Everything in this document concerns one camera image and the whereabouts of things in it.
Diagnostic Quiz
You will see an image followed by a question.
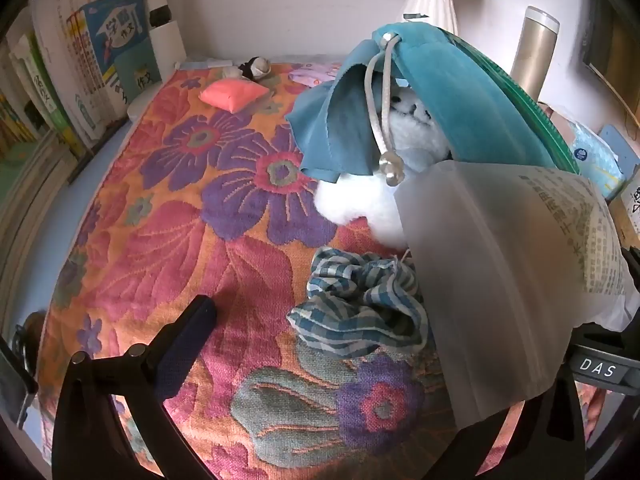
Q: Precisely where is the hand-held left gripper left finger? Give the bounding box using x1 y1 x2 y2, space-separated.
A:
52 295 217 480

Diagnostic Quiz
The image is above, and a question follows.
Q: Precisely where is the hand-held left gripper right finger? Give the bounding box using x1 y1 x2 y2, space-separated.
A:
462 367 587 480

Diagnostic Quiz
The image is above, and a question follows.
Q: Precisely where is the translucent plastic bag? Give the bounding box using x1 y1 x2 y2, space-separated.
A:
392 160 640 428

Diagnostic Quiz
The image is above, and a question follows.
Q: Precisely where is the blue checked cloth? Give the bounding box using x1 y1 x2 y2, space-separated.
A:
286 247 430 358

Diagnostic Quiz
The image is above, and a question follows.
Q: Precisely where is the white plush toy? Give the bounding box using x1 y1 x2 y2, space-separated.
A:
314 85 451 248

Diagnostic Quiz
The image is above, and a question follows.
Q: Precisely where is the pink bean bag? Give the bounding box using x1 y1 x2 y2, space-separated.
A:
199 79 271 111

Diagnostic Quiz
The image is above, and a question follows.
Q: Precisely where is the purple patterned cloth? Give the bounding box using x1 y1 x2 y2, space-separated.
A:
288 61 346 87

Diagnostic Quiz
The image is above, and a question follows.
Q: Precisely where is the teal drawstring bag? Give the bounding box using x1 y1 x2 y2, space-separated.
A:
285 22 576 186

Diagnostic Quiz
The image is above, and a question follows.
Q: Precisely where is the floral woven blanket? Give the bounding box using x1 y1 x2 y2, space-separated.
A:
37 62 606 480

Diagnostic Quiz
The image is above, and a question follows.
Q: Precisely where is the blue tissue pack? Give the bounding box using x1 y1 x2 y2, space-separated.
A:
570 122 626 198

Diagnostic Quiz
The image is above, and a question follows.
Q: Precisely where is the light blue board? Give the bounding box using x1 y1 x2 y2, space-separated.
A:
600 125 633 161

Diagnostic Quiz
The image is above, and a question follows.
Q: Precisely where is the small black white plush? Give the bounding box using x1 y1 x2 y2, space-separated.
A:
222 56 275 81

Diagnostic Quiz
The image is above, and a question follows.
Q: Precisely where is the row of books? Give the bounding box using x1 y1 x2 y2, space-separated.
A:
0 0 163 171

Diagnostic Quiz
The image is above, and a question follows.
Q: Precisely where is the white bookend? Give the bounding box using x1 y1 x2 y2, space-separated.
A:
145 0 187 68

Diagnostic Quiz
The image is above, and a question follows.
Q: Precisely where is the gold thermos bottle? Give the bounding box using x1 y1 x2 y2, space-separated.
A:
510 6 560 103

